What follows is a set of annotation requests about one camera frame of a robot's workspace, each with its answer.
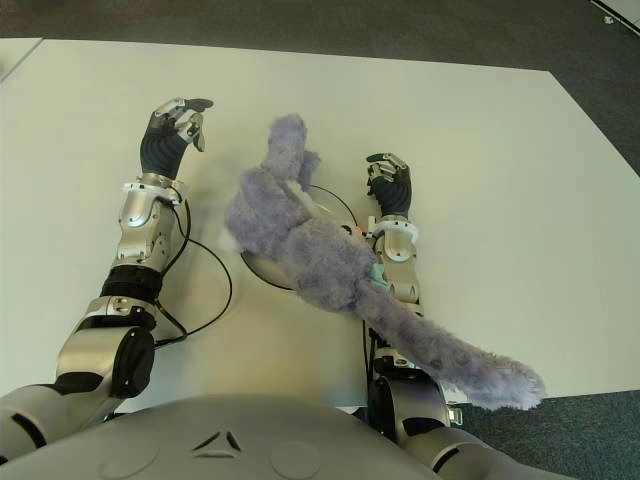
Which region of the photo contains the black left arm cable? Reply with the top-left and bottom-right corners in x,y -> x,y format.
152,197 -> 234,346

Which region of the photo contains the grey robot torso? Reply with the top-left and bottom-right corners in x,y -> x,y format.
0,379 -> 640,480

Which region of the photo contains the purple plush doll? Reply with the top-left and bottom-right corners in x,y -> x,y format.
217,113 -> 547,412

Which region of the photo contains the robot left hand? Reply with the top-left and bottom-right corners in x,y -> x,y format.
138,97 -> 215,180

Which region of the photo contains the white board edge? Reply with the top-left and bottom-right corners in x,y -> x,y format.
592,0 -> 640,31

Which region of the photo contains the white plate black rim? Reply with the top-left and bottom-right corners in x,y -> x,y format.
241,183 -> 359,291

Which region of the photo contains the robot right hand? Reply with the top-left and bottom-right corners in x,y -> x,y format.
364,151 -> 414,219

